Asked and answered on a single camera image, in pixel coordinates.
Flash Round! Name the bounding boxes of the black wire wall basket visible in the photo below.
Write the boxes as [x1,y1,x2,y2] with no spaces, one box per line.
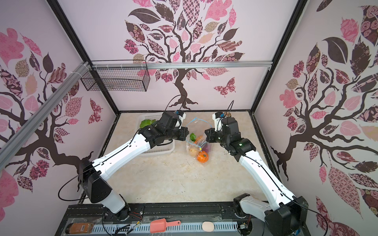
[81,59,150,92]

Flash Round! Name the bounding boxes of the silver aluminium rail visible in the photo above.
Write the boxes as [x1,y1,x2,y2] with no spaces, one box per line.
[92,60,273,70]
[1,62,90,170]

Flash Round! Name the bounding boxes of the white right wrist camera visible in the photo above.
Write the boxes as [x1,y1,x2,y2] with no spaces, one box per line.
[212,112,225,132]

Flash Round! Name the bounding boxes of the silver aluminium rail back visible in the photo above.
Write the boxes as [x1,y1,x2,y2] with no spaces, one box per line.
[92,60,273,70]

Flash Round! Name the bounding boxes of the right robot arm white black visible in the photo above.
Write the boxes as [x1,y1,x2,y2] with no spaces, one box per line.
[205,112,310,236]

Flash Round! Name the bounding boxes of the green napa cabbage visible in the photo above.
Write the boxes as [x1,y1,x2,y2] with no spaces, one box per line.
[139,119,156,129]

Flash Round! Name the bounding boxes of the white plastic perforated basket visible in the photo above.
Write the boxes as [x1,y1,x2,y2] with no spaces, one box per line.
[136,112,175,156]

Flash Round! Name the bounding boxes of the green chili pepper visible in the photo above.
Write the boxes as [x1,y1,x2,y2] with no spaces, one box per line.
[190,133,197,142]

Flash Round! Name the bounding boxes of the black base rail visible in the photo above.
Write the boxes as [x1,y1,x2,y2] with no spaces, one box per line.
[56,202,266,236]

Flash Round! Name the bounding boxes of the yellow brown potato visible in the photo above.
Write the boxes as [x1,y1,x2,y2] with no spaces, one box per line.
[188,147,200,158]

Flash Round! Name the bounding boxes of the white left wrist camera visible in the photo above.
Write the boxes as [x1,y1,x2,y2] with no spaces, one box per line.
[175,110,186,128]

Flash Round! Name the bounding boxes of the pink plastic scoop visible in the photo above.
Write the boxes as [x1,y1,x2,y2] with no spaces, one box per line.
[150,218,181,234]

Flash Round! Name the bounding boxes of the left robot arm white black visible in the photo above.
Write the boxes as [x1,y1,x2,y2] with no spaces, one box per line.
[78,110,189,221]

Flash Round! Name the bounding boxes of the beige oval sponge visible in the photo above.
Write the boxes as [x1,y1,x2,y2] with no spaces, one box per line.
[202,221,215,232]

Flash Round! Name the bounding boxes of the silver aluminium rail left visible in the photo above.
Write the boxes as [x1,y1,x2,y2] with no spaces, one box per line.
[1,62,90,170]

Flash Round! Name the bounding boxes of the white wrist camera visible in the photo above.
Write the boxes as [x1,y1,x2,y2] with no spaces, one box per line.
[212,112,225,132]
[175,110,186,128]

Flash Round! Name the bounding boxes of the clear zip top bag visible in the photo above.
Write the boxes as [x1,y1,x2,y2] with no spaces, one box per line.
[186,117,213,165]

